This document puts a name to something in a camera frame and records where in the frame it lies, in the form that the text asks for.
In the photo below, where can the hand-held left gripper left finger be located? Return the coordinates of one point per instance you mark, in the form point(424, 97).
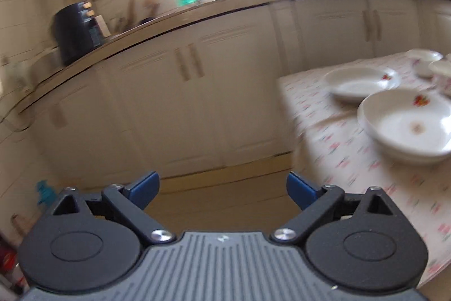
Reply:
point(144, 186)

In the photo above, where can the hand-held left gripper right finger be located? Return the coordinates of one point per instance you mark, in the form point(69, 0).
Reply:
point(299, 188)

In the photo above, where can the plain white bowl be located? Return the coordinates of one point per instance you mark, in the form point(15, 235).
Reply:
point(424, 56)

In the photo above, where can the cherry print tablecloth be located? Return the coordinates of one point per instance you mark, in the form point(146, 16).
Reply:
point(334, 153)

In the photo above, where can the blue spray bottle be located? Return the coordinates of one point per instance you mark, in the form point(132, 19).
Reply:
point(45, 193)

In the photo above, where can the white kitchen cabinet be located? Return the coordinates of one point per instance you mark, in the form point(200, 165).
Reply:
point(246, 93)

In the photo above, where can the white floral shallow plate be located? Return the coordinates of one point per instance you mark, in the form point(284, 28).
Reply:
point(356, 86)

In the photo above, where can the white floral deep plate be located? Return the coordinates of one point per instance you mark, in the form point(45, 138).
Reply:
point(398, 124)

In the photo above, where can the black air fryer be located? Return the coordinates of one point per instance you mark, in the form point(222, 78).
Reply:
point(77, 33)

